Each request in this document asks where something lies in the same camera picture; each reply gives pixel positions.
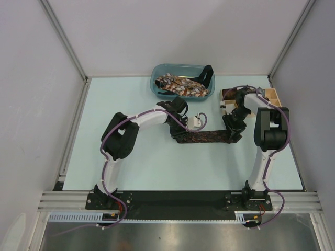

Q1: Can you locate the black strap in basin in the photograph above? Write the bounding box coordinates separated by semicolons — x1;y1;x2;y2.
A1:
196;64;214;91

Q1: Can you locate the wooden compartment tray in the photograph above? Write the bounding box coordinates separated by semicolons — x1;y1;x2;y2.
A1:
220;88;282;115

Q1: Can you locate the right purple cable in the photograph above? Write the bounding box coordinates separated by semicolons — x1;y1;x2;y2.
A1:
221;85;291;231

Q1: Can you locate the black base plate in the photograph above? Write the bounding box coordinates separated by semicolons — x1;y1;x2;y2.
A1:
85;190;273;221

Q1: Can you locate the rolled grey tie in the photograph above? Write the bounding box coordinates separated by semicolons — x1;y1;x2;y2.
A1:
256;87;266;96

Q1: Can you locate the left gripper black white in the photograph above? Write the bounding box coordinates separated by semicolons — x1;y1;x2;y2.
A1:
166;117;191;142

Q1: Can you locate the aluminium frame rail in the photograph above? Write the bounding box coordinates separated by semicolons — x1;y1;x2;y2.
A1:
38;191;323;213

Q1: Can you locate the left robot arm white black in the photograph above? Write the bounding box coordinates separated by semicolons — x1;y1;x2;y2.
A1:
93;97;208;209

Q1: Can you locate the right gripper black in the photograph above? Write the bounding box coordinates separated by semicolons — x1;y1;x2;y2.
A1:
222;107;251;139

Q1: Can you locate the pile of patterned ties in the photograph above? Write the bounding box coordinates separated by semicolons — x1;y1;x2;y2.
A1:
153;74;210;98

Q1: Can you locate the dark orange floral tie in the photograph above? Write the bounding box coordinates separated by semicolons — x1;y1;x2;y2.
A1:
179;130;228;144

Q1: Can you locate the purple cable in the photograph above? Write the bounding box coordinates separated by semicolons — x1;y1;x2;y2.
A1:
52;108;209;236
221;85;291;231

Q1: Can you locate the rolled brown tie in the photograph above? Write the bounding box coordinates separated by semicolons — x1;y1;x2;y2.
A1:
222;89;237;100

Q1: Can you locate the white cable duct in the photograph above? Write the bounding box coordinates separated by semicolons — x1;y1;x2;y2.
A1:
49;212;250;224

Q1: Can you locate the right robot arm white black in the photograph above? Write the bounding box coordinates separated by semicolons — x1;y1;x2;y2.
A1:
220;86;291;210

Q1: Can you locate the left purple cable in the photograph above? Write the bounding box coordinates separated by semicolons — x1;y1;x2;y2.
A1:
52;108;209;236

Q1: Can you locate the blue plastic basin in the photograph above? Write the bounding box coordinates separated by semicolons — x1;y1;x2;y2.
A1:
150;64;215;101

